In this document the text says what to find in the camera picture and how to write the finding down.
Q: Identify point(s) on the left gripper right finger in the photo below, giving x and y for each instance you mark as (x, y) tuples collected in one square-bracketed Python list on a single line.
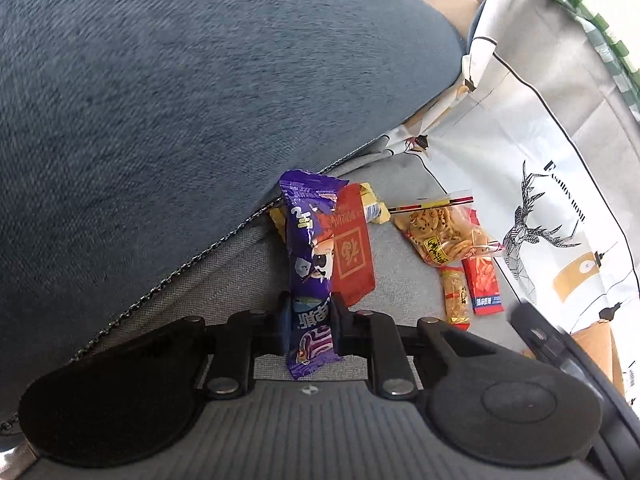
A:
[(386, 346)]

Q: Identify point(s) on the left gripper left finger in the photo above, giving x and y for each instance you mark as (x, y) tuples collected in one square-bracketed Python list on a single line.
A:
[(235, 346)]

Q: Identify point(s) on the yellow wafer bar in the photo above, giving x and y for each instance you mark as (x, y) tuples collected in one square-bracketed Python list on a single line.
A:
[(374, 210)]

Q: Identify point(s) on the purple snack packet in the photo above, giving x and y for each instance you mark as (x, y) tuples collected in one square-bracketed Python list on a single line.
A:
[(310, 201)]

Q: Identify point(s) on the red envelope snack packet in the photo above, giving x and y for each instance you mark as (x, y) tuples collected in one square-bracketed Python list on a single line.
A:
[(353, 273)]

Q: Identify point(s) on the small orange snack packet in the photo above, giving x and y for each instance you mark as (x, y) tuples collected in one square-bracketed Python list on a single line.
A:
[(456, 296)]

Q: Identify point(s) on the cardboard box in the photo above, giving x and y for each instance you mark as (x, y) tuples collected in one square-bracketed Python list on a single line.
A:
[(589, 355)]

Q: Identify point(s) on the red long snack packet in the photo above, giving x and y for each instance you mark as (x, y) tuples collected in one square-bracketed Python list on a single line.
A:
[(479, 268)]

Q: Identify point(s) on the clear cracker bag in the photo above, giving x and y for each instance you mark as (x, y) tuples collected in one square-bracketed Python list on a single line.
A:
[(444, 229)]

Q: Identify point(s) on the deer print sofa cover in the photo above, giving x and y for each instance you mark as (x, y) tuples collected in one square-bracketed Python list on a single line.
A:
[(537, 130)]

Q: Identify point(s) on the green checkered cloth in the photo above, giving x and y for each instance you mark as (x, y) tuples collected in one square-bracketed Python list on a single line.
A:
[(612, 50)]

